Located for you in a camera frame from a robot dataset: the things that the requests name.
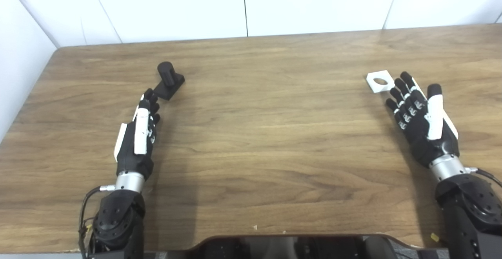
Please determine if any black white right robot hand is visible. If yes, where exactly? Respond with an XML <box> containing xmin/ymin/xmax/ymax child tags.
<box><xmin>386</xmin><ymin>71</ymin><xmax>460</xmax><ymax>169</ymax></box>

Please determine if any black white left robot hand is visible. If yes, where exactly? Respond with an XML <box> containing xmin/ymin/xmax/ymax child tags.
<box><xmin>114</xmin><ymin>89</ymin><xmax>161</xmax><ymax>181</ymax></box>

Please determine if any white square piece with hole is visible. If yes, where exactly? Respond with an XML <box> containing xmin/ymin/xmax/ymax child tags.
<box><xmin>366</xmin><ymin>70</ymin><xmax>395</xmax><ymax>94</ymax></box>

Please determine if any black peg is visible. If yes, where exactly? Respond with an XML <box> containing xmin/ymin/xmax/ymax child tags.
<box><xmin>153</xmin><ymin>62</ymin><xmax>186</xmax><ymax>101</ymax></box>

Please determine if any black robot torso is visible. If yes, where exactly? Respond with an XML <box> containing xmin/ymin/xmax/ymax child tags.
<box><xmin>145</xmin><ymin>235</ymin><xmax>449</xmax><ymax>259</ymax></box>

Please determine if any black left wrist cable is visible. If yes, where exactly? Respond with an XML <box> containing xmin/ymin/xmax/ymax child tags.
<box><xmin>78</xmin><ymin>186</ymin><xmax>116</xmax><ymax>259</ymax></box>

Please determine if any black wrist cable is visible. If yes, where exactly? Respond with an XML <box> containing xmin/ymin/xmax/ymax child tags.
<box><xmin>78</xmin><ymin>186</ymin><xmax>116</xmax><ymax>259</ymax></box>
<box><xmin>465</xmin><ymin>167</ymin><xmax>502</xmax><ymax>189</ymax></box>

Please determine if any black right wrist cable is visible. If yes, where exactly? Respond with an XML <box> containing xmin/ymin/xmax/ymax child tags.
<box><xmin>465</xmin><ymin>167</ymin><xmax>502</xmax><ymax>189</ymax></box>

